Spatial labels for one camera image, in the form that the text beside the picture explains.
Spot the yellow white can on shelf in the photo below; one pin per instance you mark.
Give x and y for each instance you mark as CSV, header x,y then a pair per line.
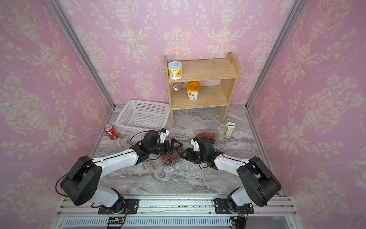
x,y
175,70

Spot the aluminium rail frame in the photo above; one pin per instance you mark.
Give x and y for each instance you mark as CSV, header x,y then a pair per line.
x,y
183,211

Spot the small glass jar on shelf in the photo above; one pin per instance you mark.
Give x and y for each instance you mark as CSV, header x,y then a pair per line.
x,y
177,86

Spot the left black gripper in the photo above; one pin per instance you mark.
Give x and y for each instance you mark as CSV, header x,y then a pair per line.
x,y
168,148

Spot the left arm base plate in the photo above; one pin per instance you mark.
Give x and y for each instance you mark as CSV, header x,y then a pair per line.
x,y
129,206

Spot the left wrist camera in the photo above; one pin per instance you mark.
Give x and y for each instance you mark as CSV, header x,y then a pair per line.
x,y
163,133

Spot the orange lid white cup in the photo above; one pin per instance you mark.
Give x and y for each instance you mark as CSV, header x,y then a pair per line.
x,y
193,88

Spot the clear plastic container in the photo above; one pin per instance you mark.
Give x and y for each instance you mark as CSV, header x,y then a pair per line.
x,y
182,150
213,142

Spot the green white milk carton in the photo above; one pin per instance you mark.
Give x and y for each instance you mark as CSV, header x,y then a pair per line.
x,y
230,127

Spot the red soda can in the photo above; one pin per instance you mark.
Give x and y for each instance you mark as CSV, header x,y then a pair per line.
x,y
111,132

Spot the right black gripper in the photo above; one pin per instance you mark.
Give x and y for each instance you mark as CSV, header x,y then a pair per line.
x,y
190,155

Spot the dark red grape bunch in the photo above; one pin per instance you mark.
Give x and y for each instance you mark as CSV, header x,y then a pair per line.
x,y
171,158

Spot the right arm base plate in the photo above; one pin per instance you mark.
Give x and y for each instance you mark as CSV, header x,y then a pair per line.
x,y
221,206

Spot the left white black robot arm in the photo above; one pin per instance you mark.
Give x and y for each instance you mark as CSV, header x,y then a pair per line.
x,y
81,183

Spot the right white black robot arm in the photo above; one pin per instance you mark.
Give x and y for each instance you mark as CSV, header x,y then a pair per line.
x,y
260,185

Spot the white plastic basket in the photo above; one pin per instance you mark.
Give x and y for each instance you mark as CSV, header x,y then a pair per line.
x,y
139,115

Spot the light red grape bunch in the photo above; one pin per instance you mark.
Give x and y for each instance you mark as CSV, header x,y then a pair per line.
x,y
207,134

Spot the wooden two-tier shelf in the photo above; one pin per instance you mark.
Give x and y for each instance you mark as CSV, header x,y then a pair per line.
x,y
227,70

